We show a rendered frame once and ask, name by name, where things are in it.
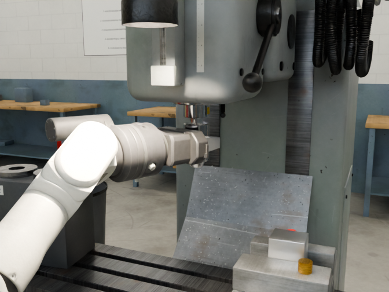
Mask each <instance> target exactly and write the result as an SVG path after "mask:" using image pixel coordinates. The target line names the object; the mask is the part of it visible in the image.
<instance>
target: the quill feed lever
mask: <svg viewBox="0 0 389 292"><path fill-rule="evenodd" d="M281 22H282V7H281V0H258V3H257V7H256V25H257V29H258V33H259V34H260V35H261V36H262V37H264V38H263V41H262V44H261V46H260V49H259V53H258V56H257V58H256V61H255V64H254V67H253V70H252V72H251V73H248V74H247V75H245V77H244V78H243V81H242V84H243V88H244V89H245V90H246V91H247V92H249V93H255V92H257V91H259V90H260V89H261V87H262V78H261V77H260V75H259V74H260V71H261V68H262V65H263V62H264V59H265V55H266V52H267V49H268V47H269V43H270V40H271V37H276V36H277V34H279V32H280V29H281Z"/></svg>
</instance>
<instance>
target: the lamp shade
mask: <svg viewBox="0 0 389 292"><path fill-rule="evenodd" d="M121 20H122V25H123V26H126V27H139V28H166V27H176V26H179V16H178V0H121Z"/></svg>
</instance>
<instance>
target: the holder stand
mask: <svg viewBox="0 0 389 292"><path fill-rule="evenodd" d="M41 171H42V169H38V167H37V166H36V165H32V164H16V165H7V166H2V167H0V222H1V221H2V219H3V218H4V217H5V216H6V215H7V214H8V212H9V211H10V210H11V208H12V207H13V206H14V205H15V204H16V202H17V201H18V200H19V199H20V198H21V196H22V195H23V194H24V192H25V191H26V189H27V188H28V187H29V186H30V184H31V183H32V182H33V180H34V179H35V178H36V176H37V175H38V174H39V173H40V172H41ZM94 248H95V239H94V213H93V190H92V191H91V193H90V194H89V195H88V196H87V198H86V199H85V200H84V201H83V202H82V204H81V205H80V207H79V208H78V209H77V211H76V212H75V213H74V214H73V216H72V217H71V218H70V219H69V220H68V221H67V222H66V224H65V225H64V227H63V228H62V230H61V231H60V233H59V234H58V236H57V237H56V239H55V240H54V242H53V243H52V245H51V246H50V247H49V249H48V251H47V252H46V254H45V256H44V258H43V260H42V262H41V265H43V266H48V267H55V268H62V269H68V268H70V267H71V266H72V265H73V264H74V263H76V262H77V261H79V260H80V259H81V258H82V257H84V256H85V255H86V254H87V253H88V252H90V251H91V250H92V249H94Z"/></svg>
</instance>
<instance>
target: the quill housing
mask: <svg viewBox="0 0 389 292"><path fill-rule="evenodd" d="M257 3H258V0H185V84H184V85H180V86H152V85H151V66H152V28H139V27H126V62H127V87H128V91H129V93H130V94H131V95H132V96H133V97H134V98H135V99H136V100H140V101H154V102H171V103H203V104H228V103H233V102H236V101H241V100H245V99H249V98H253V97H255V96H256V95H257V94H258V93H259V92H260V90H261V89H260V90H259V91H257V92H255V93H249V92H247V91H246V90H245V89H244V88H243V84H242V81H243V78H244V77H245V75H247V74H248V73H251V72H252V70H253V67H254V64H255V61H256V58H257V56H258V53H259V49H260V46H261V44H262V41H263V38H264V37H262V36H261V35H260V34H259V33H258V29H257V25H256V7H257Z"/></svg>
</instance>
